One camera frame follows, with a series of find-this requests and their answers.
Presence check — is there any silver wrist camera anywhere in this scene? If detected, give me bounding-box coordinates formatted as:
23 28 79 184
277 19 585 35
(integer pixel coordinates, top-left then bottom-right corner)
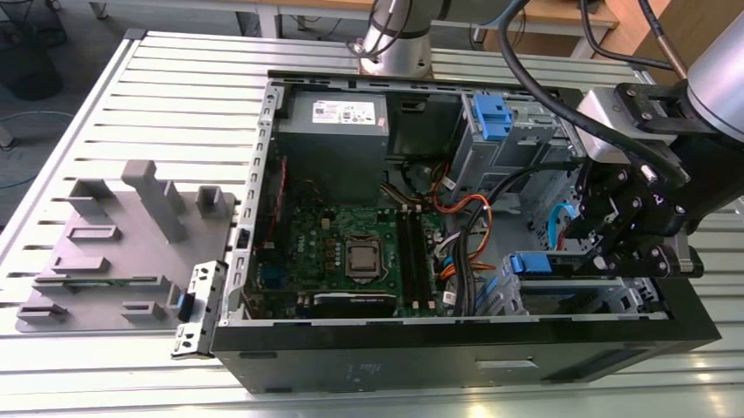
572 86 647 165

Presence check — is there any silver CPU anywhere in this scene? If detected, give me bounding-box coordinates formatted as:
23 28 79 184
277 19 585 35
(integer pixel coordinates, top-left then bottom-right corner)
346 243 380 271

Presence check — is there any blue drive latch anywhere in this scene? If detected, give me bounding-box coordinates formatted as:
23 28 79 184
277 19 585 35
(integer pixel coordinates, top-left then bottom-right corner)
473 93 516 143

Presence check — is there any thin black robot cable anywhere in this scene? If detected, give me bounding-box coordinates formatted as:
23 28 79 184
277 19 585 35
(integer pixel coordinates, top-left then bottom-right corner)
580 0 679 73

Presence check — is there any thick black robot hose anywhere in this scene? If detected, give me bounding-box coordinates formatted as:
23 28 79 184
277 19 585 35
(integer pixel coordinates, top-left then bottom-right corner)
497 0 693 186

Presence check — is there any grey power supply unit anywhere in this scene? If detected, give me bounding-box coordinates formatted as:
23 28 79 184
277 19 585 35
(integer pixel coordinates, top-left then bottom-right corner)
273 91 390 206

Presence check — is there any silver disk bay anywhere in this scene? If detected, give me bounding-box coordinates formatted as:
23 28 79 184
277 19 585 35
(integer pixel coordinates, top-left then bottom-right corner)
476 250 668 318

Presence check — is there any black camera bracket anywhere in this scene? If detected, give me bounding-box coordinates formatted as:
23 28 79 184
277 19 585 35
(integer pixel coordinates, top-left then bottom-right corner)
613 80 699 136

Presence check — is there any silver drive cage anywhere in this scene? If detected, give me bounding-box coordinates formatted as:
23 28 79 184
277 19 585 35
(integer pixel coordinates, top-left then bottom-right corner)
450 91 587 197

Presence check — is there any CPU socket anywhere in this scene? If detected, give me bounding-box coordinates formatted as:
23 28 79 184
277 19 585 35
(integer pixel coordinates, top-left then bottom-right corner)
342 234 389 284

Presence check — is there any black graphics card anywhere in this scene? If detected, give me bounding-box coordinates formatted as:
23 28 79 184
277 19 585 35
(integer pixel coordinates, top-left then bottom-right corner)
295 291 400 319

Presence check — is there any black PC case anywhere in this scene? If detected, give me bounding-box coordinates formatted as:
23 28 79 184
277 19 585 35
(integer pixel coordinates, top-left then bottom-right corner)
211 68 721 395

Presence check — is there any yellow black wire bundle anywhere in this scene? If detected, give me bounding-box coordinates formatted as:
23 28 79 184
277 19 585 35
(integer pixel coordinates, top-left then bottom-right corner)
381 180 424 208

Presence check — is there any blue floor cable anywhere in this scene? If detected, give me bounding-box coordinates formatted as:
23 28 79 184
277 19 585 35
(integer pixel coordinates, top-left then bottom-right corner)
0 111 75 121

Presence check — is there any thin red wire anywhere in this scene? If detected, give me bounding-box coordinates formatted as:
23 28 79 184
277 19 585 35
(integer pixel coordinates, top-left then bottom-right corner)
265 154 291 249

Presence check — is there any wooden cabinet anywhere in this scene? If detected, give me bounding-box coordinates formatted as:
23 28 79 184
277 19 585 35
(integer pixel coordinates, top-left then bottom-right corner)
615 0 744 84

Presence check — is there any grey sleeved robot cable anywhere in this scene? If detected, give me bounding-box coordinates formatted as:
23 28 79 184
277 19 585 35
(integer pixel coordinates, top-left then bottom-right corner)
637 0 692 80

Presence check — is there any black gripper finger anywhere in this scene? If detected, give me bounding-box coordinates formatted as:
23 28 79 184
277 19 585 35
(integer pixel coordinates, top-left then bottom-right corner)
580 233 705 280
567 163 647 245

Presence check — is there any grey parts rack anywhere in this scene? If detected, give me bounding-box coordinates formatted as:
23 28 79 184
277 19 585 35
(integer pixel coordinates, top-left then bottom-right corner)
15 158 243 335

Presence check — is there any blue wire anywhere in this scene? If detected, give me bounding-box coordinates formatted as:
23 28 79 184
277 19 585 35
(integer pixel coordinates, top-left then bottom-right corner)
548 203 580 253

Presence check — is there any white frame desk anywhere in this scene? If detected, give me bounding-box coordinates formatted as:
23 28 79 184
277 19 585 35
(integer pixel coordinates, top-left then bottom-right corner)
86 0 373 43

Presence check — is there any orange wire bundle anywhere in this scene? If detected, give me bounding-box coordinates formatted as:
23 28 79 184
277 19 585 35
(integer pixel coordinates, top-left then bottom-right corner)
433 193 496 280

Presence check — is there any metal expansion latch bracket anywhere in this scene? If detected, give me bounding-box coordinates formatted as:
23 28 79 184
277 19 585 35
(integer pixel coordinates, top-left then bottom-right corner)
170 259 229 361

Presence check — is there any black RAM slot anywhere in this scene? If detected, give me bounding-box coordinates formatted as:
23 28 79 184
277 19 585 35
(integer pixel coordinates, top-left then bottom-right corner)
413 204 437 310
398 204 421 309

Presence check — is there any thick black cable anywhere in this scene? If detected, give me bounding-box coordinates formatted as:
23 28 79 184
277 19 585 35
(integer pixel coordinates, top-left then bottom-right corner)
453 160 587 317

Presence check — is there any hard disk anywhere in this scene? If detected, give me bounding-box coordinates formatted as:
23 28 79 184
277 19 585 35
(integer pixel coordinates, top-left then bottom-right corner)
476 251 627 315

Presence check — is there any black bin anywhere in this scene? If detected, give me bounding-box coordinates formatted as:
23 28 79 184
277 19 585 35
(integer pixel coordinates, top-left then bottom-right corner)
0 21 64 102

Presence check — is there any wooden desk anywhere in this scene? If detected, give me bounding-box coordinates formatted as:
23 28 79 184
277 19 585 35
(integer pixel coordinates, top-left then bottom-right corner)
470 0 617 60

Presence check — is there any green motherboard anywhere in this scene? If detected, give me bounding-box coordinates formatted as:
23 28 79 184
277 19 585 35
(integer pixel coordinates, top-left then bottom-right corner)
243 204 461 319

